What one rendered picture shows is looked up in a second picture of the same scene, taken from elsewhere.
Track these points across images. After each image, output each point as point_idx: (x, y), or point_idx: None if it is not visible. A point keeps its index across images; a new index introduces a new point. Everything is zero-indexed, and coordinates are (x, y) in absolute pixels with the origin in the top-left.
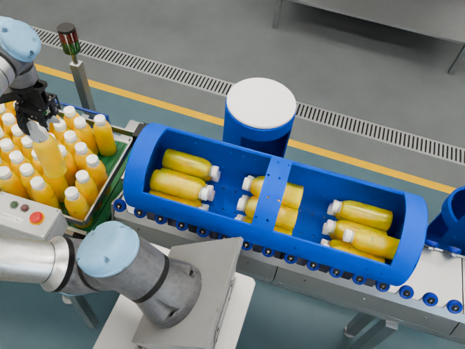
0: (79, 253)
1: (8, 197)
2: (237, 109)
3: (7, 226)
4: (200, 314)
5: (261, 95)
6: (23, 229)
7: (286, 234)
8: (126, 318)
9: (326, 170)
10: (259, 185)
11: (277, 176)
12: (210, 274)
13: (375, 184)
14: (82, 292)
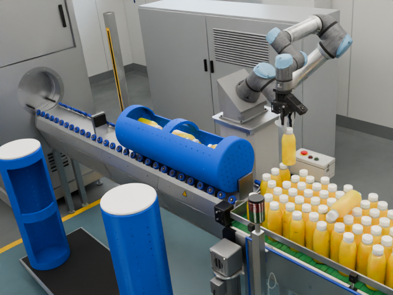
0: (274, 72)
1: (320, 163)
2: (150, 195)
3: (320, 153)
4: (241, 76)
5: (124, 200)
6: (312, 151)
7: (186, 125)
8: (268, 116)
9: (148, 126)
10: (183, 133)
11: (176, 120)
12: (233, 83)
13: (133, 120)
14: None
